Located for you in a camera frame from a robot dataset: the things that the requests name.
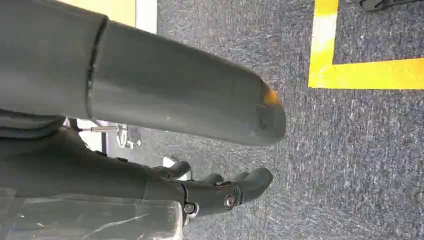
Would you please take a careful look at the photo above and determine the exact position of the yellow floor tape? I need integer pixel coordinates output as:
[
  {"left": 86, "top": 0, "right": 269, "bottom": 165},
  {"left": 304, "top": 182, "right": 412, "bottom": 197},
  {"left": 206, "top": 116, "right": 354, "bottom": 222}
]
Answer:
[{"left": 308, "top": 0, "right": 424, "bottom": 91}]

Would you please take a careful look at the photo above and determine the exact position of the black robot foot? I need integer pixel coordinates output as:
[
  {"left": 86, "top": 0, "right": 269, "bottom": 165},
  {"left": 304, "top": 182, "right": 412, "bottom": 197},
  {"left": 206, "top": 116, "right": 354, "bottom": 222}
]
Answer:
[{"left": 358, "top": 0, "right": 424, "bottom": 12}]

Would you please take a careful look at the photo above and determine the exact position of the yellow sheet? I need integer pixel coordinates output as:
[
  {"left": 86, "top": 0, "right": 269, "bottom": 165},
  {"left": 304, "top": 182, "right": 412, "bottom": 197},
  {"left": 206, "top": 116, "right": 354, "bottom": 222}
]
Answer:
[{"left": 58, "top": 0, "right": 137, "bottom": 28}]

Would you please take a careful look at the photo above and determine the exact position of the white table edge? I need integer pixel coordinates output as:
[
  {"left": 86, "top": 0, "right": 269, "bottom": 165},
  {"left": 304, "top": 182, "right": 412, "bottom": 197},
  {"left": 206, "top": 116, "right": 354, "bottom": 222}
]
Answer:
[{"left": 135, "top": 0, "right": 159, "bottom": 35}]

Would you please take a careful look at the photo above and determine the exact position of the thin metal rod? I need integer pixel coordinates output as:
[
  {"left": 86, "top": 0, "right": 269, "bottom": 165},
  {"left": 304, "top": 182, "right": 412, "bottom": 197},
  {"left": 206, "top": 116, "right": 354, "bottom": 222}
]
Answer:
[{"left": 78, "top": 125, "right": 120, "bottom": 134}]

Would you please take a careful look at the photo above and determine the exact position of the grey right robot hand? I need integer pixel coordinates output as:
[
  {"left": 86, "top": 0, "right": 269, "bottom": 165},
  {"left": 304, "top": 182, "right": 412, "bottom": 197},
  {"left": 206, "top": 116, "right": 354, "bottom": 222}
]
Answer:
[{"left": 0, "top": 0, "right": 287, "bottom": 227}]

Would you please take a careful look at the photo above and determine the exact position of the silver metal fitting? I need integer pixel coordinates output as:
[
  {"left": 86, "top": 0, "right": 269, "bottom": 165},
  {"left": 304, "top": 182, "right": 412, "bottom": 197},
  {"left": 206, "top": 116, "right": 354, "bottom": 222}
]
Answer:
[{"left": 115, "top": 124, "right": 143, "bottom": 151}]

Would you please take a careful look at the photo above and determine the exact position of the clear plastic cover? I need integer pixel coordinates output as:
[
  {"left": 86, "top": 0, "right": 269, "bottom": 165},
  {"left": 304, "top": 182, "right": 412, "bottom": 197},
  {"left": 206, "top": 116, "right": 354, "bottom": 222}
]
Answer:
[{"left": 0, "top": 194, "right": 184, "bottom": 240}]

